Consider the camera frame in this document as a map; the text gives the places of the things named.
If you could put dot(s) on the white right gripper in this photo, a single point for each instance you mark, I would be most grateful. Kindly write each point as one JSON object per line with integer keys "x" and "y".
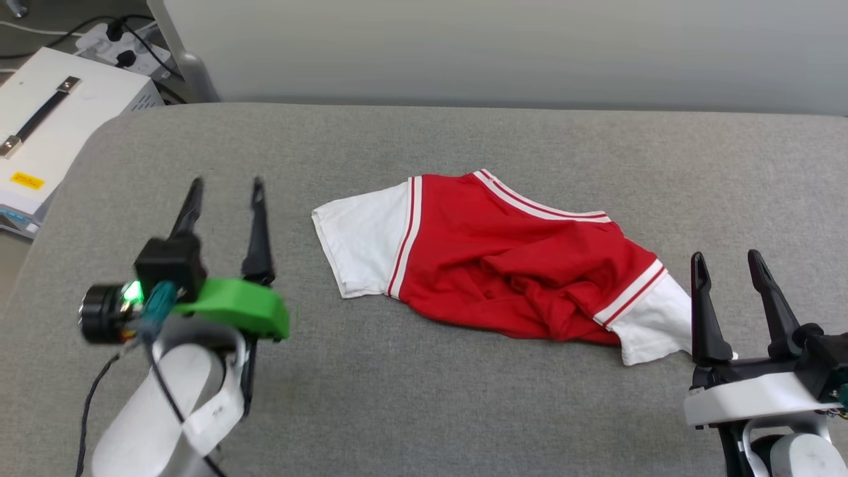
{"x": 748, "y": 394}

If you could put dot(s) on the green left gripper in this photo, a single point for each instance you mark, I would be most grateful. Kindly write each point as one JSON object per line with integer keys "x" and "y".
{"x": 242, "y": 303}

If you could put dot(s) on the red and white t-shirt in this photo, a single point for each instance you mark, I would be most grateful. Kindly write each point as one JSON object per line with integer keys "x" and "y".
{"x": 503, "y": 265}

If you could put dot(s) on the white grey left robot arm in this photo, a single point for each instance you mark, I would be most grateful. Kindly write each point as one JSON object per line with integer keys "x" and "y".
{"x": 156, "y": 411}

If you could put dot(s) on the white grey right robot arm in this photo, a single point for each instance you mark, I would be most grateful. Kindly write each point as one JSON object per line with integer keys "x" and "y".
{"x": 798, "y": 457}

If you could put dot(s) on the grey metal stand leg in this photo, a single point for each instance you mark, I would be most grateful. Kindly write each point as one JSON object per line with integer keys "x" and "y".
{"x": 189, "y": 73}

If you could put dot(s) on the white metal equipment box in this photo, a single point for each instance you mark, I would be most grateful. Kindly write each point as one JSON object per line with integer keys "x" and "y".
{"x": 86, "y": 112}

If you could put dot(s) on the white power strip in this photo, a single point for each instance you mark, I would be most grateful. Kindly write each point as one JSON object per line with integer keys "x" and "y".
{"x": 142, "y": 56}

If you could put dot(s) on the black power plug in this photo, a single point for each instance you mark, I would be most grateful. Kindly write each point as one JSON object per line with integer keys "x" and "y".
{"x": 114, "y": 30}
{"x": 126, "y": 58}

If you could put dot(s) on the yellow warning label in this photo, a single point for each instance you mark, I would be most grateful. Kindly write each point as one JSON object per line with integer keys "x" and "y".
{"x": 27, "y": 180}

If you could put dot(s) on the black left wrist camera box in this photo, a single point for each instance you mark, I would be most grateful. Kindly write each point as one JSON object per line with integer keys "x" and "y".
{"x": 171, "y": 265}

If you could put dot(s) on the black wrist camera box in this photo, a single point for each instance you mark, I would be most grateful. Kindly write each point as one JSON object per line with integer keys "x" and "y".
{"x": 825, "y": 361}
{"x": 171, "y": 265}

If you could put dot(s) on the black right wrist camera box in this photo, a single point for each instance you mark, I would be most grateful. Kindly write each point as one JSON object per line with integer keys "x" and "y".
{"x": 825, "y": 361}

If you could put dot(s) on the teal left camera connector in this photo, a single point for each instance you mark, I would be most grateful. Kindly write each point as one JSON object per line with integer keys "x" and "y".
{"x": 159, "y": 308}

